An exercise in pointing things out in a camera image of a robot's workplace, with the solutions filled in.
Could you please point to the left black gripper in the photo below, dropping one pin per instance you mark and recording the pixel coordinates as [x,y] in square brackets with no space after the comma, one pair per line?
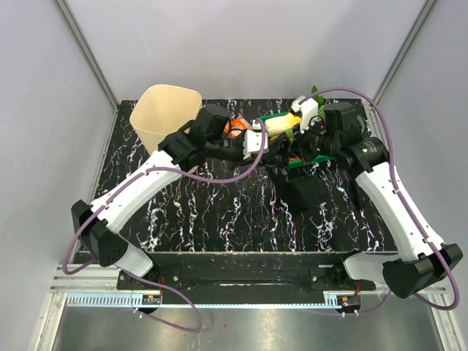
[240,156]

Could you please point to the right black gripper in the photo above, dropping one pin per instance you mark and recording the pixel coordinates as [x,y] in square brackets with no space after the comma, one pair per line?
[300,140]

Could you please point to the black trash bag roll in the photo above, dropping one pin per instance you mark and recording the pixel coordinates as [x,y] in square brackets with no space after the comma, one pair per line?
[293,185]

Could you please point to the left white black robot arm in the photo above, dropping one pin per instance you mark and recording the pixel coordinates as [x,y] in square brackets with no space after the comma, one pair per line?
[97,224]

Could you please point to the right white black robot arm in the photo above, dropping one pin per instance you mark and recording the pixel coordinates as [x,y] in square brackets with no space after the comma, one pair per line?
[422,258]

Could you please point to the beige plastic trash bin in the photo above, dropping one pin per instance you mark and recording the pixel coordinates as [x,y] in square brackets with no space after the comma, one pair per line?
[161,119]

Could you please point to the green plastic basket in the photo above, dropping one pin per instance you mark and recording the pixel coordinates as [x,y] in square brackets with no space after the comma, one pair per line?
[284,151]

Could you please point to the orange snack packet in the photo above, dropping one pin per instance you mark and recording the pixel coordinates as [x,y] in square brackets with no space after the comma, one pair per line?
[235,127]

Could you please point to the green leafy vegetable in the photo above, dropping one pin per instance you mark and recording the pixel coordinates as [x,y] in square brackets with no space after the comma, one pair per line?
[316,95]

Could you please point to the yellow white napa cabbage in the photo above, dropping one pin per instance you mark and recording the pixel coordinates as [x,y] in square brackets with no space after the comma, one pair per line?
[279,123]

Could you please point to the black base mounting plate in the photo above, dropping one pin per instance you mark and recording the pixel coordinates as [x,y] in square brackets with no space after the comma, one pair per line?
[249,278]

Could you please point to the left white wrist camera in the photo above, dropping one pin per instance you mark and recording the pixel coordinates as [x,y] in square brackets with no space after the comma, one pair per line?
[254,138]

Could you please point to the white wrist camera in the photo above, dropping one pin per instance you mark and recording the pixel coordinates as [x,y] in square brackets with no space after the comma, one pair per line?
[254,138]
[306,108]

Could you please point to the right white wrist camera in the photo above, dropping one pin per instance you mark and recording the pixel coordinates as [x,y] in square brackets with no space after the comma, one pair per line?
[306,108]

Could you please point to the aluminium frame rail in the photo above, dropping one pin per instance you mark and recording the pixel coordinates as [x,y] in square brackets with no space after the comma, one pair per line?
[107,309]

